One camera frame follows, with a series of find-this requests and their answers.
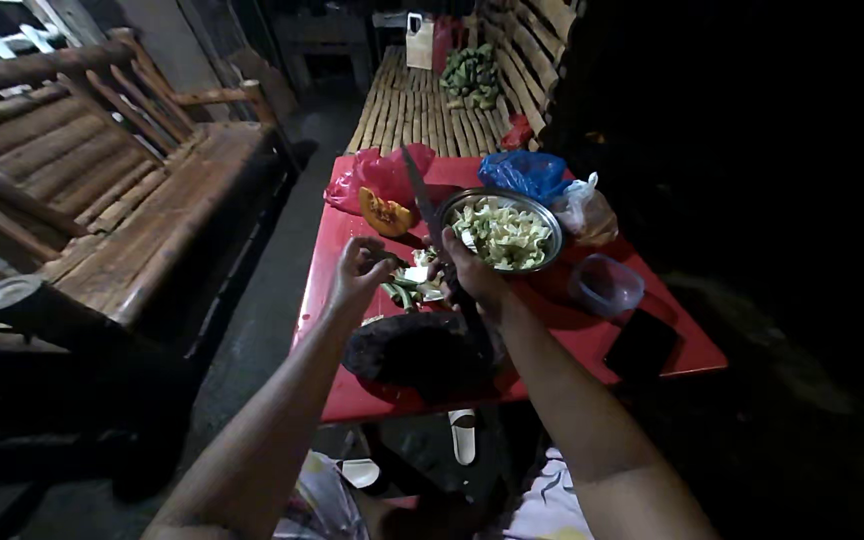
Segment large knife with dark handle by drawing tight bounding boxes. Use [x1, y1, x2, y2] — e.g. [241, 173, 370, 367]
[400, 144, 495, 364]

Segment steel bowl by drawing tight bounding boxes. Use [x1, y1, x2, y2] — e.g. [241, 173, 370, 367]
[435, 187, 564, 275]

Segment clear plastic container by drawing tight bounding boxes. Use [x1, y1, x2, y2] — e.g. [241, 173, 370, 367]
[568, 253, 646, 317]

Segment red table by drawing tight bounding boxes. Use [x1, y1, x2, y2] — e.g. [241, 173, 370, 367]
[289, 154, 729, 426]

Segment clear plastic bag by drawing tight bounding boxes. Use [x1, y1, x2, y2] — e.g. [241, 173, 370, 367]
[550, 171, 620, 248]

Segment person's legs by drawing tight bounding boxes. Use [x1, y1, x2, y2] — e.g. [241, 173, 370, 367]
[273, 447, 595, 540]

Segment black phone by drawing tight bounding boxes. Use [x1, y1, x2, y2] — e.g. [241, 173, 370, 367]
[603, 308, 681, 383]

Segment small red plastic bag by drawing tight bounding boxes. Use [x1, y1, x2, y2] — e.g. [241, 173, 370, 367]
[500, 113, 535, 151]

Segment person's left hand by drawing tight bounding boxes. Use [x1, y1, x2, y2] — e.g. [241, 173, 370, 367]
[329, 237, 399, 319]

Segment brown paper bag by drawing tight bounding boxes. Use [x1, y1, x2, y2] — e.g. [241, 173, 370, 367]
[405, 12, 435, 72]

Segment pile of green vegetable pieces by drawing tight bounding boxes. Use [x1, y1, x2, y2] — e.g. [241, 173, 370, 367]
[380, 248, 450, 314]

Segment round dark chopping board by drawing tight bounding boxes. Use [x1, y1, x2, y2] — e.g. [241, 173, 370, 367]
[341, 312, 507, 391]

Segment orange pumpkin piece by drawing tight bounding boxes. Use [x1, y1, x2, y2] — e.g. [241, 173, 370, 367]
[358, 186, 414, 239]

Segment slatted bamboo bench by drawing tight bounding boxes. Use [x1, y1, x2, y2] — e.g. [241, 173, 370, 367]
[346, 0, 580, 159]

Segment dark red bag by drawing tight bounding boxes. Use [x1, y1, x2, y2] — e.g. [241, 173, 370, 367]
[432, 16, 466, 75]

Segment pink plastic bag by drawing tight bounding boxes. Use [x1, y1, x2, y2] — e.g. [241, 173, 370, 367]
[323, 143, 437, 217]

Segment pile of chopped cabbage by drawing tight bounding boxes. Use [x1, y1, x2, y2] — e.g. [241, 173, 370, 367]
[450, 197, 553, 271]

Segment brown wooden bench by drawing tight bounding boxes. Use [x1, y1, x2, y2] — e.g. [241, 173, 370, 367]
[0, 28, 303, 354]

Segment person's left forearm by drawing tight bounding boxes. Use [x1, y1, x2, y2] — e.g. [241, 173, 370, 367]
[141, 301, 363, 540]

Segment bunch of green bananas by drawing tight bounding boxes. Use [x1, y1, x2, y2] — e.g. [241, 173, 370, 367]
[439, 43, 501, 111]

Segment person's right hand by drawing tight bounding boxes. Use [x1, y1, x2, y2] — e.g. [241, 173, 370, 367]
[427, 228, 512, 325]

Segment white slipper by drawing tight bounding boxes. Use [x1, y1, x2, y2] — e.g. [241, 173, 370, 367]
[339, 458, 381, 490]
[447, 408, 477, 467]

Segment person's right forearm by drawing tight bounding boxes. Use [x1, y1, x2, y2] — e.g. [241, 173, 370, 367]
[493, 291, 720, 540]

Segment blue plastic bag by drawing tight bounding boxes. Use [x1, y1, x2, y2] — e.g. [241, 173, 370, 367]
[477, 150, 571, 206]

